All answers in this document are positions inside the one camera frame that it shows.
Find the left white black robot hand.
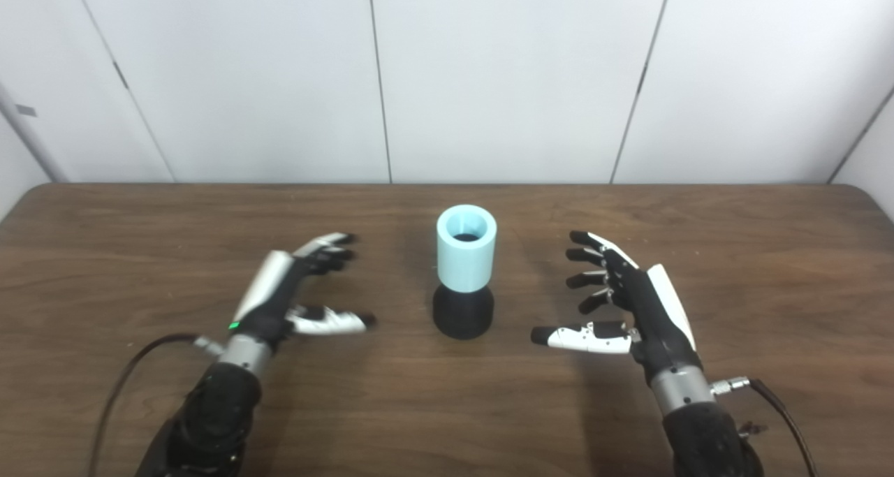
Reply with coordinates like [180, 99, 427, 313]
[228, 232, 378, 353]

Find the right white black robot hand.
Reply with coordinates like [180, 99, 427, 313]
[530, 230, 703, 387]

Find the black flared nozzle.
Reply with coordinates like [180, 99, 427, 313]
[432, 284, 496, 341]

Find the light-blue hose piece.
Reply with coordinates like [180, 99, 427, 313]
[437, 205, 498, 295]

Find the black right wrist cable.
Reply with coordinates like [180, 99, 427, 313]
[711, 376, 818, 477]

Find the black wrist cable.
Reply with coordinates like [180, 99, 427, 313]
[711, 376, 818, 477]
[87, 332, 226, 477]

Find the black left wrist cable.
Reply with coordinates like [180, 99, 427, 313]
[87, 332, 226, 477]

